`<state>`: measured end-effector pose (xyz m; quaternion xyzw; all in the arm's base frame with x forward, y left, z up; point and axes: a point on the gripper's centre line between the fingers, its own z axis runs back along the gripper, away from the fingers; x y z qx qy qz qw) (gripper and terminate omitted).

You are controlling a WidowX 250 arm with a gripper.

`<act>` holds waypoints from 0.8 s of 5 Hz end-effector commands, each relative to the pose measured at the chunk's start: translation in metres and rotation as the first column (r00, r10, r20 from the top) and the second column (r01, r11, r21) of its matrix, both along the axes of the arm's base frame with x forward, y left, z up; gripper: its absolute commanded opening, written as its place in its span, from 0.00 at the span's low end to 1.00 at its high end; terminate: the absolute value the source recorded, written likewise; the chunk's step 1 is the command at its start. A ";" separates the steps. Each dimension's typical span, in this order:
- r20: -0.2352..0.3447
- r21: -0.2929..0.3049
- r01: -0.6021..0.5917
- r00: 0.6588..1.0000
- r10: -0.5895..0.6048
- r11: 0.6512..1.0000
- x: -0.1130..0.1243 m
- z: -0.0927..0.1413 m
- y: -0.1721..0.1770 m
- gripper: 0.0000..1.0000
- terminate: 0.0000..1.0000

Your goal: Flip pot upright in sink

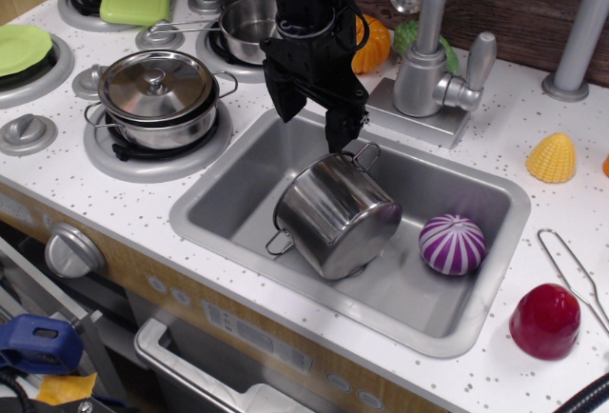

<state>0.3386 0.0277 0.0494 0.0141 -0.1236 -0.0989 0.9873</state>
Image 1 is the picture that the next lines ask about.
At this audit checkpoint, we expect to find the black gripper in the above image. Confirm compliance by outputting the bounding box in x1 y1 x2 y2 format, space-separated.
260 22 368 153

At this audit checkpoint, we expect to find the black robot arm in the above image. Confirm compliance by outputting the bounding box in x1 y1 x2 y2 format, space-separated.
260 0 368 153

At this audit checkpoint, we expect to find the grey toy sink basin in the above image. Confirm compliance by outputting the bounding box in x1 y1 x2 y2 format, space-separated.
169 111 531 359

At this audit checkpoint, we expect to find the steel pot with lid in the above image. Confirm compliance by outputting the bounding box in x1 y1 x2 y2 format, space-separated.
84 49 225 150

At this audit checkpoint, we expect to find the orange toy pumpkin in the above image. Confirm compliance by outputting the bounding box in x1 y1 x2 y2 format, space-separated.
351 14 391 75

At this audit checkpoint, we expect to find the silver toy faucet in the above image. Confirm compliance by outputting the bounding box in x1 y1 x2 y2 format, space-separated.
366 0 497 148

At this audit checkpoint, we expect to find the green toy vegetable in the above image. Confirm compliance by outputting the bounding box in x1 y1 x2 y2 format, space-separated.
393 20 460 75

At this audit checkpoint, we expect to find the grey stove knob back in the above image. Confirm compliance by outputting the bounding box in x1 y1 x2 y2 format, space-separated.
187 0 227 15

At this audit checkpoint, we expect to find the grey stove knob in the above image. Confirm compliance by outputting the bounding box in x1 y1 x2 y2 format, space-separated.
135 20 185 50
187 0 227 15
71 64 108 101
1 113 58 156

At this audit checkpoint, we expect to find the grey stove knob upper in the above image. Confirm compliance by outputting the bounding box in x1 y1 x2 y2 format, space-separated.
135 20 185 50

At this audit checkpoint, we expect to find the purple white striped onion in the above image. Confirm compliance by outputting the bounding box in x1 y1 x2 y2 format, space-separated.
418 214 487 276

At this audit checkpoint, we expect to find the grey stove knob middle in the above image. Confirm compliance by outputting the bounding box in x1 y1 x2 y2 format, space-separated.
71 64 108 101

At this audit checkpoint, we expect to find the yellow toy corn piece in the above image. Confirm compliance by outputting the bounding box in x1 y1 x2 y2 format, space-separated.
525 133 577 184

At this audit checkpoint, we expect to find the grey oven dial knob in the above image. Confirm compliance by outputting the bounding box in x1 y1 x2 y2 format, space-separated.
45 223 106 279

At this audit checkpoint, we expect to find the grey stove knob front left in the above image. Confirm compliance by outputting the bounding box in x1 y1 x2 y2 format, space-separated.
1 113 58 156

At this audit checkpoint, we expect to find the green plate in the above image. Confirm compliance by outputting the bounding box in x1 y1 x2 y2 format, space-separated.
1 24 52 77

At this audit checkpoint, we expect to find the red toy apple half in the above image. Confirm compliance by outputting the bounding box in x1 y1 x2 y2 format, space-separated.
509 284 581 361

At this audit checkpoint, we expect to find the blue clamp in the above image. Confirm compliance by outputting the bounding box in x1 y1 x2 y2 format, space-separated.
1 314 85 375

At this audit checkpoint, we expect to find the steel saucepan with wire handle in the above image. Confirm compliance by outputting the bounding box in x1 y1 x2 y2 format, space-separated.
146 0 280 66

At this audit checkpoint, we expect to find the grey vertical post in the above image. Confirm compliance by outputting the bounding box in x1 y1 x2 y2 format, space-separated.
541 0 608 103

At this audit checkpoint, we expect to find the wire utensil handle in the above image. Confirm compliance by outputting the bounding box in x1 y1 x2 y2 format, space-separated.
537 227 608 334

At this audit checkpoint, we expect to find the silver oven door handle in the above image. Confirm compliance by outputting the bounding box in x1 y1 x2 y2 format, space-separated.
134 318 310 413

